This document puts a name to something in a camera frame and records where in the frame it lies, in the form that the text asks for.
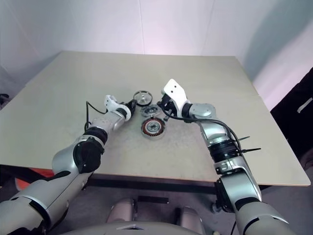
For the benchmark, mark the grey rounded robot leg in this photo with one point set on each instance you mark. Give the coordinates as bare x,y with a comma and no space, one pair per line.
190,220
122,210

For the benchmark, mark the black flat plate on floor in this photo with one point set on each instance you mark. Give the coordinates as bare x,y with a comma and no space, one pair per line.
152,200

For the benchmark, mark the grey robot torso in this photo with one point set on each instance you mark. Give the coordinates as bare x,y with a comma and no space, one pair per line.
127,228

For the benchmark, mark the person in black clothing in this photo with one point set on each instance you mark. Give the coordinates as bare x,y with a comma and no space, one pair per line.
293,117

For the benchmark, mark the table caster wheel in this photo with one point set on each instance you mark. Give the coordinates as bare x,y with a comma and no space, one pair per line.
216,206

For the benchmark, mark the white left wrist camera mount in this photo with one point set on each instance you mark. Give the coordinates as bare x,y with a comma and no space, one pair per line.
111,101

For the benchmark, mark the orange object under table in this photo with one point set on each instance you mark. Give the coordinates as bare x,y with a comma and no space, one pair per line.
34,178

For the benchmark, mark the black table frame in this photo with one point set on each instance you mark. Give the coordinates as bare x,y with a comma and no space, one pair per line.
146,182

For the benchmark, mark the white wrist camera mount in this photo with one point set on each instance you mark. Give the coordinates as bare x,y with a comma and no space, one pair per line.
111,101
176,91

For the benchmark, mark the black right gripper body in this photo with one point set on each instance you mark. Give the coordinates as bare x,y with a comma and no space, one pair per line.
169,105

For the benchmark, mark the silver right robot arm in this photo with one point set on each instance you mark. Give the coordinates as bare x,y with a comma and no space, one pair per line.
234,191

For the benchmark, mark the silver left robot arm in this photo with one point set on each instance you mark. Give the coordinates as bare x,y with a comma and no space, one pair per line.
66,156

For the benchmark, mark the silver motor housing copper windings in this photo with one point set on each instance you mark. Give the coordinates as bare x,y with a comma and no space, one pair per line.
153,127

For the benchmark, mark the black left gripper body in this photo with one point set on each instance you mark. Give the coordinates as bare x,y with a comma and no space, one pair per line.
129,107

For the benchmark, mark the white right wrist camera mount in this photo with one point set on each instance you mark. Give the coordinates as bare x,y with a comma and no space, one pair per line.
176,91

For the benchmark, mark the black zip tie right arm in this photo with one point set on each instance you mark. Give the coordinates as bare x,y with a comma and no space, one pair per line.
252,149
243,138

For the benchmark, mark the dark object at wall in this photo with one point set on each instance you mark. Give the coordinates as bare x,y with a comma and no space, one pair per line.
3,100

